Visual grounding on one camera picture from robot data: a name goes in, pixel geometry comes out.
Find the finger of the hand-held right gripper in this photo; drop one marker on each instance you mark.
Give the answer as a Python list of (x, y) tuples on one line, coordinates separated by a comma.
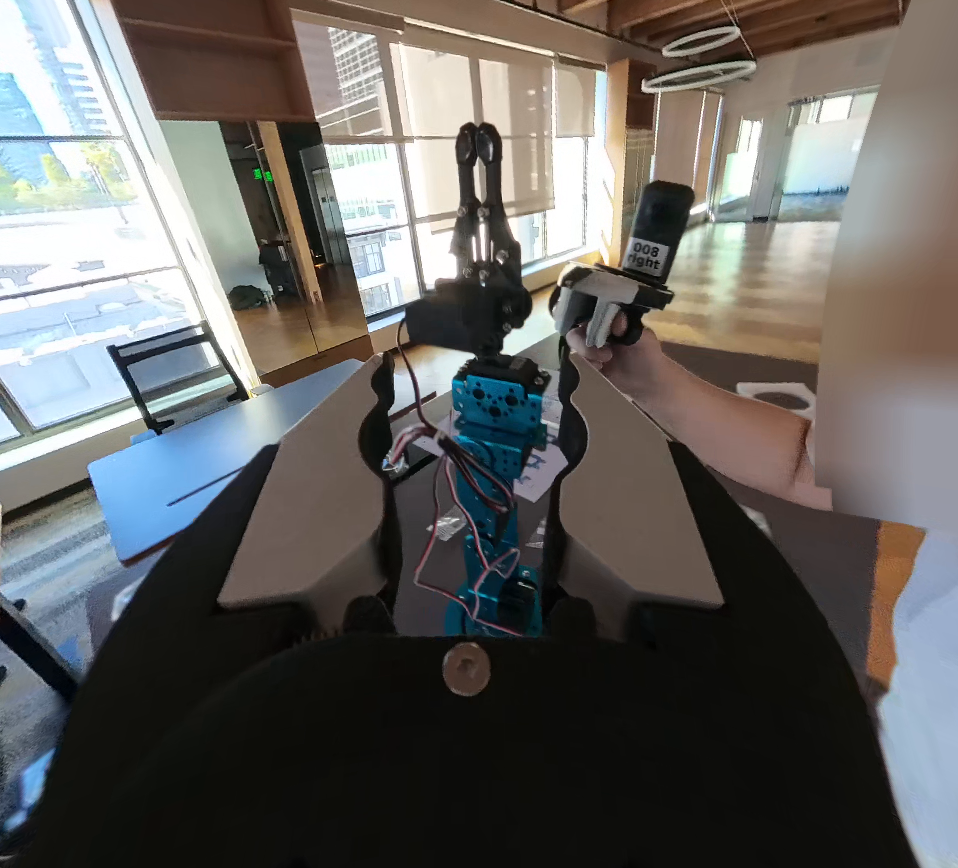
[(599, 282)]

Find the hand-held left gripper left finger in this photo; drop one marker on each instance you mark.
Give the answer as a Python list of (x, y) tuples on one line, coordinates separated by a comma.
[(314, 508)]

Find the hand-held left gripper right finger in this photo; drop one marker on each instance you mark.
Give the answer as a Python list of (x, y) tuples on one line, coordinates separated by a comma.
[(629, 508)]

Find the blue toy robot arm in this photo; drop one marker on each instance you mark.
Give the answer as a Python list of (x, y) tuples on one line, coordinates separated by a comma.
[(494, 426)]

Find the person's right forearm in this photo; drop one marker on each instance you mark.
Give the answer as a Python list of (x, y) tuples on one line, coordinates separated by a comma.
[(733, 434)]

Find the dark desk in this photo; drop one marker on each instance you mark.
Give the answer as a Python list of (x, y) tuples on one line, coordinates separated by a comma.
[(224, 449)]

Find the person's right hand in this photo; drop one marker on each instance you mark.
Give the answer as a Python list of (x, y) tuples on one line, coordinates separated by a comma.
[(629, 366)]

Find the printed instruction sheet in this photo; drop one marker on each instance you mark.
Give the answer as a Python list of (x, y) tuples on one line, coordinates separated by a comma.
[(533, 475)]

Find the scattered clear parts bags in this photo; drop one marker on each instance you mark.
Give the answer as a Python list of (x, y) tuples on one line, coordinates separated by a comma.
[(447, 529)]

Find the roller blind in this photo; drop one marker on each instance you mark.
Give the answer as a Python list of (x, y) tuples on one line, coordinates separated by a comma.
[(479, 134)]

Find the black backpack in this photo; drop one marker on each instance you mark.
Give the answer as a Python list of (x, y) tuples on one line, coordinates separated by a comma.
[(247, 297)]

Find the dark suitcase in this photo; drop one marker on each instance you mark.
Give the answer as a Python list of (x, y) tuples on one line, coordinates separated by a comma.
[(278, 269)]

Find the large glass window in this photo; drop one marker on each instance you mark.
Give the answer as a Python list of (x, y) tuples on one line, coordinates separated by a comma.
[(75, 209)]

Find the black frame chair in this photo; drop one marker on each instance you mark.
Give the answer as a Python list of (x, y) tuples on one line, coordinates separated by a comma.
[(179, 366)]

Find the wooden wall shelf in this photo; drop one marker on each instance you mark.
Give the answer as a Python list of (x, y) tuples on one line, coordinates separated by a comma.
[(209, 22)]

